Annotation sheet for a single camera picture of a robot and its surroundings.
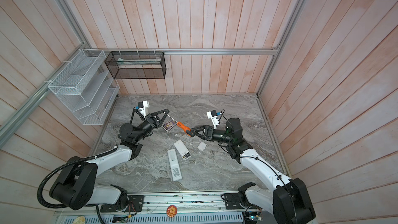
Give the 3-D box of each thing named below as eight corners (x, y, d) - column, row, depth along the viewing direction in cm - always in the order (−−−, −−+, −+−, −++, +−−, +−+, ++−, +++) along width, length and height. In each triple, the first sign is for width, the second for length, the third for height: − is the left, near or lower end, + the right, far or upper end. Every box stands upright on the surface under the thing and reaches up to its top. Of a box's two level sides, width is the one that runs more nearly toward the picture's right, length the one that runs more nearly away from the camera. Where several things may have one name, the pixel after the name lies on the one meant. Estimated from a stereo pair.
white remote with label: (173, 181, 82) (172, 180, 80) (167, 152, 92) (166, 150, 91) (182, 178, 83) (182, 177, 81) (175, 150, 93) (175, 148, 92)
